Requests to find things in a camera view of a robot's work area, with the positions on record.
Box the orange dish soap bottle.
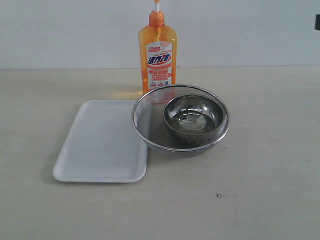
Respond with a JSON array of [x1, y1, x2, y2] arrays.
[[138, 0, 178, 93]]

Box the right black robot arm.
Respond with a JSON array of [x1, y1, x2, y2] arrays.
[[314, 14, 320, 31]]

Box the small stainless steel bowl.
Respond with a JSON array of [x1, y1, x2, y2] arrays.
[[163, 93, 228, 144]]

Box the steel mesh strainer basket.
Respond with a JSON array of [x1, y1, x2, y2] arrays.
[[131, 84, 231, 158]]

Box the white rectangular plastic tray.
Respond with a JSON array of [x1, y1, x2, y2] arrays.
[[52, 100, 148, 183]]

